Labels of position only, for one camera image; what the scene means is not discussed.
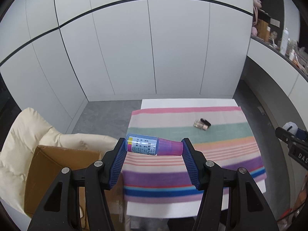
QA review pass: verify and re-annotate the pink plush toy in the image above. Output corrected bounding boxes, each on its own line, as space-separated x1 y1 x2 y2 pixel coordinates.
251 0 262 37

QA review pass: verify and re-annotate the brown cardboard box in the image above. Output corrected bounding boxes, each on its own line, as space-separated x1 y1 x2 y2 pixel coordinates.
23 145 126 230

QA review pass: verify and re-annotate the cream padded chair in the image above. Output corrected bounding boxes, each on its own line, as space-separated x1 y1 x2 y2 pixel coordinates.
1 107 117 217

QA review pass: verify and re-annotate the blue purple bottle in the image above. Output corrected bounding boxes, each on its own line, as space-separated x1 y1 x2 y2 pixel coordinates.
125 134 183 156

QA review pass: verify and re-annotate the striped colourful cloth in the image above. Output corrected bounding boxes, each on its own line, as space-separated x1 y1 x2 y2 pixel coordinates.
122 105 267 204

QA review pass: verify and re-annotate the white spray bottle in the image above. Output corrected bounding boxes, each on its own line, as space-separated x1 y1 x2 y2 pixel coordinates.
280 28 289 55

